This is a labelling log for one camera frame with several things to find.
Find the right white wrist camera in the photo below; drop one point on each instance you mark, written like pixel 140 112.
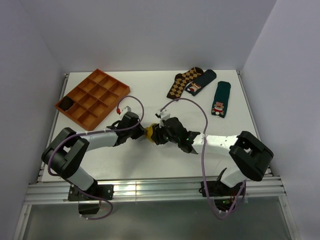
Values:
pixel 162 115

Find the navy sock with pattern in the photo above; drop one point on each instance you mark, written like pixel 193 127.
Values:
pixel 201 82

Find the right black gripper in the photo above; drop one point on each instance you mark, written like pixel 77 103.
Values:
pixel 157 135

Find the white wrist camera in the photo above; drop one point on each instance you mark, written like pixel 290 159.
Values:
pixel 162 115
pixel 122 112

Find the orange compartment tray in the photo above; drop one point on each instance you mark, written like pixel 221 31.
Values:
pixel 94 99

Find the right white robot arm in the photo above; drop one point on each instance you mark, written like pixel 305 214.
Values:
pixel 250 156

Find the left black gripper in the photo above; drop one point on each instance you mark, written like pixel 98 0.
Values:
pixel 141 131

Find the aluminium frame rail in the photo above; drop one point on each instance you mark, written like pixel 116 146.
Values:
pixel 175 189

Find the dark green santa sock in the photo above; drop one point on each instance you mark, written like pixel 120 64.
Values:
pixel 221 99

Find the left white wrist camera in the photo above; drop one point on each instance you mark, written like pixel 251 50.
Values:
pixel 122 112

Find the rolled dark sock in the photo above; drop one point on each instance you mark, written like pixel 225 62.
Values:
pixel 66 103

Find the brown argyle sock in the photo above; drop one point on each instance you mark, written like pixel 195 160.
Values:
pixel 181 80

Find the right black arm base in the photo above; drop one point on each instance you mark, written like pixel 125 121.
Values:
pixel 223 198

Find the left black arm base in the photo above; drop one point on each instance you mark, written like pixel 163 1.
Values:
pixel 91 200

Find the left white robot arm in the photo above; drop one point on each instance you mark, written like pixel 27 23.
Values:
pixel 66 152

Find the yellow sock with character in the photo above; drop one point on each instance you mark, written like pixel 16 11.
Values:
pixel 151 132

